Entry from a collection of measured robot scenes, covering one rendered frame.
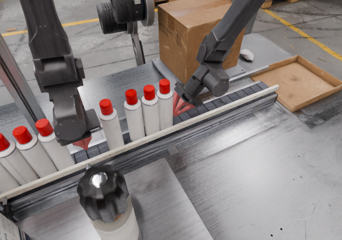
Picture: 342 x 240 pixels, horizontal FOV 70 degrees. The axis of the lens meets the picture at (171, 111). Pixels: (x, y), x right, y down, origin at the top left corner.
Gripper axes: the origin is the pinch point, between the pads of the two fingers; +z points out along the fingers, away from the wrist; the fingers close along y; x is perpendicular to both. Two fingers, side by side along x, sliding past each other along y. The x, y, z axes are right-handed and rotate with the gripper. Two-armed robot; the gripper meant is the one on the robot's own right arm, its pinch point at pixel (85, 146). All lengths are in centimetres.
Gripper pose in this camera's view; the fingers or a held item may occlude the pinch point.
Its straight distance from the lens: 68.9
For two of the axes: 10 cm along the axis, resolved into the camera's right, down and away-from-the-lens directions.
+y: 8.9, -3.2, 3.3
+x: -4.6, -6.3, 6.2
